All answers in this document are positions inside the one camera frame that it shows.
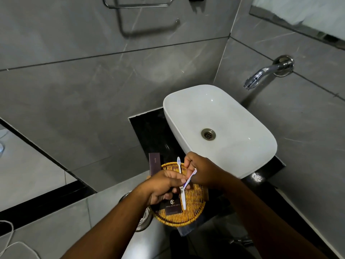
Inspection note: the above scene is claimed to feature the person's left hand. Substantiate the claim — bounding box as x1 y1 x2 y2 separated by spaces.
134 170 189 207

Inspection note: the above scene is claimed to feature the person's right hand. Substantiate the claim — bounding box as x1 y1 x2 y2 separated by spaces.
184 151 230 191

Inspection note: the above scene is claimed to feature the white toothbrush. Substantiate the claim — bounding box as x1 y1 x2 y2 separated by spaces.
176 156 187 211

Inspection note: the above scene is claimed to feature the person's right forearm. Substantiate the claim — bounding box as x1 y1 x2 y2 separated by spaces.
216 173 328 259

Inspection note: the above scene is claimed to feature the person's left forearm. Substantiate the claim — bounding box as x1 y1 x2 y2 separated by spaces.
61 185 152 259

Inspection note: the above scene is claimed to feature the dark box with white print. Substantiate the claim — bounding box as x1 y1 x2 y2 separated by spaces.
154 193 182 216

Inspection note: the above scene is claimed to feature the slim dark brown box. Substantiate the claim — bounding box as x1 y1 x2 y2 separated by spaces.
149 153 162 177

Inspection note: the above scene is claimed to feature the round wicker tray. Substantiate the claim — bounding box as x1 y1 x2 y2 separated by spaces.
151 162 210 228

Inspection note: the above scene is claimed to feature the metal sink drain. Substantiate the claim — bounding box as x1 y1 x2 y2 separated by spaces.
201 128 217 141

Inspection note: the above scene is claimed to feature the round steel bin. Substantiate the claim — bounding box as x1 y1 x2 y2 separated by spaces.
119 190 154 232

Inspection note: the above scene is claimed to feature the white ceramic sink basin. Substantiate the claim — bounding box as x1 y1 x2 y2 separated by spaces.
163 84 278 179

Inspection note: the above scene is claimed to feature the chrome pipe valve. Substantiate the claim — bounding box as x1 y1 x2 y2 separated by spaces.
229 238 254 247

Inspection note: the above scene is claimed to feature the chrome wall faucet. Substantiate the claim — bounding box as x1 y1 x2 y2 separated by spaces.
243 55 295 91

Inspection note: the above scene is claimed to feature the chrome towel ring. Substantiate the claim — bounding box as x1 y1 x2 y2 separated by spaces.
102 0 176 9

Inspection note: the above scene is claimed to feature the white cable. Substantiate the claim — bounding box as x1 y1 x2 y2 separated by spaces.
0 220 41 259

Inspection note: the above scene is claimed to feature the wall mirror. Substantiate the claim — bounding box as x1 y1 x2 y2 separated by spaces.
249 0 345 51

